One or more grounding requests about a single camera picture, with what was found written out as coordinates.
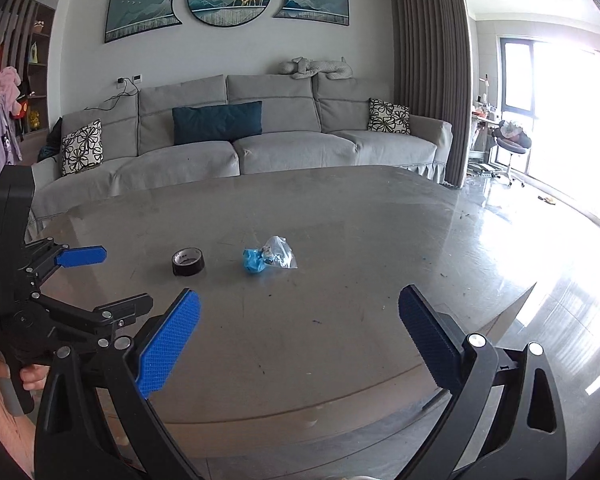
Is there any beige coffee table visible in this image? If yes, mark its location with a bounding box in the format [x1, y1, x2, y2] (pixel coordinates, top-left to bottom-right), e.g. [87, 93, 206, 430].
[44, 166, 535, 458]

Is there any grey fabric sofa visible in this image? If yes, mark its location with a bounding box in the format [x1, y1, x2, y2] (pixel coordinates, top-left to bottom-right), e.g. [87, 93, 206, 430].
[27, 74, 453, 240]

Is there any black swivel stool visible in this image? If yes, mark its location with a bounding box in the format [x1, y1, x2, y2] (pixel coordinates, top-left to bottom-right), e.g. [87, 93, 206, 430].
[492, 120, 532, 186]

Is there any teal cushion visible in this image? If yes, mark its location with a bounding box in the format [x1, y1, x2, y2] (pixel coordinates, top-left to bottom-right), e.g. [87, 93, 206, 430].
[172, 101, 262, 145]

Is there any right floral cushion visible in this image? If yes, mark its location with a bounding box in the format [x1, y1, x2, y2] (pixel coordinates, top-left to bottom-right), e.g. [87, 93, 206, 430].
[367, 98, 411, 136]

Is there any black tape roll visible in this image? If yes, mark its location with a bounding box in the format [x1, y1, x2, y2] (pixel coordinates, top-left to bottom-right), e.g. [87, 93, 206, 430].
[171, 247, 206, 276]

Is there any floral cushion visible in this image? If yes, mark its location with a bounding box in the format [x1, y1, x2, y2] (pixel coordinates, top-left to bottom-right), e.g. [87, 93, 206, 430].
[367, 98, 411, 136]
[60, 119, 104, 176]

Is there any right wall painting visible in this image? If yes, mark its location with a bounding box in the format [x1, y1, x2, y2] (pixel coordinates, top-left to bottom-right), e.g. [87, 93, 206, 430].
[275, 0, 350, 26]

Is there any left wall painting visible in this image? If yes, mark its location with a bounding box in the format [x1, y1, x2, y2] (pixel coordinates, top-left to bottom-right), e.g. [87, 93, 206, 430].
[104, 0, 182, 44]

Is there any grey plush toy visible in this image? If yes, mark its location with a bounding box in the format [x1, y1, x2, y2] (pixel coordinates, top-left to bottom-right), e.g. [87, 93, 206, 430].
[278, 56, 353, 80]

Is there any blue and clear wrapper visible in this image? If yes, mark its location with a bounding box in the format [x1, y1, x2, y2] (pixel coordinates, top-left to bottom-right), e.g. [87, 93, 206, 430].
[242, 236, 297, 274]

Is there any left floral cushion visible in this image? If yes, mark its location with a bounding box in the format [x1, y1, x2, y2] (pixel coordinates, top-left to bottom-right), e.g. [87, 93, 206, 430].
[60, 119, 104, 176]

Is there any wooden shelf unit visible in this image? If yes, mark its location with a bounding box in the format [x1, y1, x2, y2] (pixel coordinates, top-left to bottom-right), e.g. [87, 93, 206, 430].
[9, 0, 56, 162]

